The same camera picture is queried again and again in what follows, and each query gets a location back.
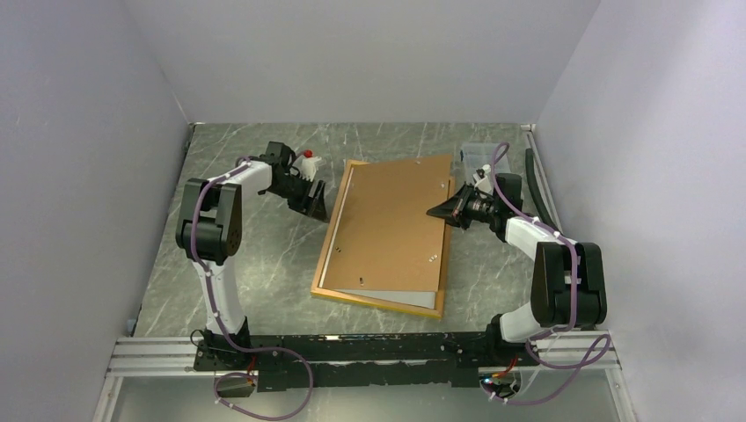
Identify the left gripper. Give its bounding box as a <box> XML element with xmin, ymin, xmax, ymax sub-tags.
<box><xmin>267</xmin><ymin>174</ymin><xmax>329</xmax><ymax>223</ymax></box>

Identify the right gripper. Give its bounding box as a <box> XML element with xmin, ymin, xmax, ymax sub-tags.
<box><xmin>428</xmin><ymin>182</ymin><xmax>499</xmax><ymax>229</ymax></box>

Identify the brown backing board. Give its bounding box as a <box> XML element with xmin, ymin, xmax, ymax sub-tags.
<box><xmin>318</xmin><ymin>154</ymin><xmax>454</xmax><ymax>293</ymax></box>

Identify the yellow picture frame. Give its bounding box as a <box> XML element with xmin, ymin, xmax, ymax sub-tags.
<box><xmin>310</xmin><ymin>158</ymin><xmax>457</xmax><ymax>320</ymax></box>

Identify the building photo print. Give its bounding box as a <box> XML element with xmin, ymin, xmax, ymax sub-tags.
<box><xmin>321</xmin><ymin>169</ymin><xmax>438</xmax><ymax>309</ymax></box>

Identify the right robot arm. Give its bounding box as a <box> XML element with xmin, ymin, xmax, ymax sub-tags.
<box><xmin>427</xmin><ymin>173</ymin><xmax>608</xmax><ymax>365</ymax></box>

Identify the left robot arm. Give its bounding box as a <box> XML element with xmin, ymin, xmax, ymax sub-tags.
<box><xmin>175</xmin><ymin>142</ymin><xmax>329</xmax><ymax>369</ymax></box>

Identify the clear plastic organizer box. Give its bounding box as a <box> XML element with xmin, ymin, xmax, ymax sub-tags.
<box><xmin>458</xmin><ymin>142</ymin><xmax>498</xmax><ymax>185</ymax></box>

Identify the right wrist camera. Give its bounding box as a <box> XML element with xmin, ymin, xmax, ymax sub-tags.
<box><xmin>472</xmin><ymin>164</ymin><xmax>494</xmax><ymax>196</ymax></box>

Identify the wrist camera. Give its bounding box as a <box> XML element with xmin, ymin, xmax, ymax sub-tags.
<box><xmin>292</xmin><ymin>149</ymin><xmax>325</xmax><ymax>181</ymax></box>
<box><xmin>472</xmin><ymin>164</ymin><xmax>494</xmax><ymax>196</ymax></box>

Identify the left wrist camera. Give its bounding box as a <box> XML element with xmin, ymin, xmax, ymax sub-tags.
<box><xmin>292</xmin><ymin>149</ymin><xmax>325</xmax><ymax>181</ymax></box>

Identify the black hose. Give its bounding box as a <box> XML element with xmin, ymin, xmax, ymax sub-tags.
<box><xmin>524</xmin><ymin>147</ymin><xmax>558</xmax><ymax>229</ymax></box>

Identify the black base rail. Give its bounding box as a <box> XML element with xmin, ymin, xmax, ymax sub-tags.
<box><xmin>194</xmin><ymin>329</ymin><xmax>536</xmax><ymax>392</ymax></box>

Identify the aluminium extrusion frame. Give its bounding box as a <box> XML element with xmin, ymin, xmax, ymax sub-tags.
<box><xmin>94</xmin><ymin>331</ymin><xmax>636</xmax><ymax>421</ymax></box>

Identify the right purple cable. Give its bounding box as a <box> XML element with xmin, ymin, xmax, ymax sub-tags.
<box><xmin>489</xmin><ymin>141</ymin><xmax>612</xmax><ymax>407</ymax></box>

